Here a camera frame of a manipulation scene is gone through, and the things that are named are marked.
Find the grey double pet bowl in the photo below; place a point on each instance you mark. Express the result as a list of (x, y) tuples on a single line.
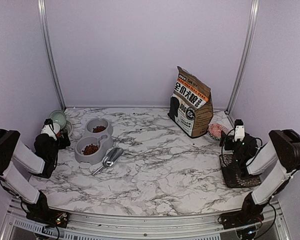
[(103, 140)]

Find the left aluminium frame post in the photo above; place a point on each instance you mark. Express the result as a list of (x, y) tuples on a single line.
[(49, 53)]

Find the metal food scoop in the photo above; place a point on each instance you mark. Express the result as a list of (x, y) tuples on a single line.
[(110, 159)]

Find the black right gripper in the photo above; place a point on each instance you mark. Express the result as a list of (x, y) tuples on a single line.
[(228, 138)]

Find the brown dog food bag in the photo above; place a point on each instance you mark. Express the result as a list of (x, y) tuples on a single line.
[(191, 105)]

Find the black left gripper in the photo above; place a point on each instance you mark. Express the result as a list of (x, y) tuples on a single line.
[(62, 144)]

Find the green ceramic bowl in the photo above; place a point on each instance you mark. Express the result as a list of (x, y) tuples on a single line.
[(59, 118)]

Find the front aluminium rail base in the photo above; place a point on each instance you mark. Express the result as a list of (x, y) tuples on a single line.
[(92, 226)]

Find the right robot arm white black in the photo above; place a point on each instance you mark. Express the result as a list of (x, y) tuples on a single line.
[(267, 169)]

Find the brown kibble in bowls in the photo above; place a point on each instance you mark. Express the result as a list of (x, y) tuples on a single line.
[(91, 148)]

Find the aluminium frame post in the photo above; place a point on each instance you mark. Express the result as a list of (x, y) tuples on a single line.
[(250, 33), (49, 53)]

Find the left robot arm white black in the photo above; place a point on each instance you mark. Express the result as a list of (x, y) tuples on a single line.
[(40, 163)]

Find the right aluminium frame post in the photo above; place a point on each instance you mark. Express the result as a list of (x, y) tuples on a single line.
[(250, 33)]

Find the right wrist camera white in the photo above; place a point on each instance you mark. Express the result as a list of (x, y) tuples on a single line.
[(239, 130)]

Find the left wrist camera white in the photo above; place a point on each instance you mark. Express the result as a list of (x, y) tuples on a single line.
[(48, 128)]

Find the black floral square plate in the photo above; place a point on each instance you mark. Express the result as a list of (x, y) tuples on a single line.
[(232, 175)]

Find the white orange bowl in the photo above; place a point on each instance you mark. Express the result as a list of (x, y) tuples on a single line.
[(56, 128)]

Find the red patterned small bowl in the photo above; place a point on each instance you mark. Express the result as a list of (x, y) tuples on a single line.
[(215, 131)]

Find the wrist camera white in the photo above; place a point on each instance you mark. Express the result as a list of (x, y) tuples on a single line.
[(48, 128), (239, 130)]

